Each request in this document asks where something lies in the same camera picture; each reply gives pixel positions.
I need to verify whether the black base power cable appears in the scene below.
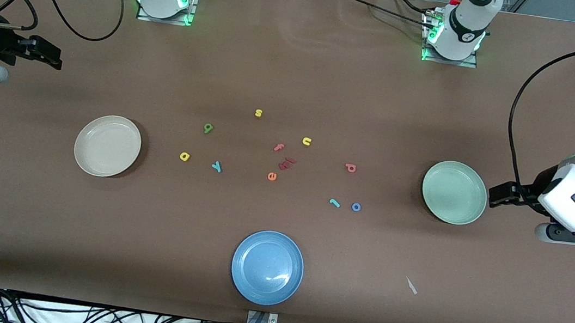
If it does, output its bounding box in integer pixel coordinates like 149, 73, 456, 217
333, 0, 439, 29

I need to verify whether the green round plate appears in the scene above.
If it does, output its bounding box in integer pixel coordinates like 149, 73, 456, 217
418, 157, 492, 229

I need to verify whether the brown table cover sheet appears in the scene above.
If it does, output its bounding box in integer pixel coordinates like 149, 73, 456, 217
0, 0, 575, 323

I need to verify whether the beige round plate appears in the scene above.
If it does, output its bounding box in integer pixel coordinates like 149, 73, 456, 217
71, 111, 145, 182

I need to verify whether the blue round plate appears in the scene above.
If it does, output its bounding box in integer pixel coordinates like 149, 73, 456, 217
227, 226, 309, 310

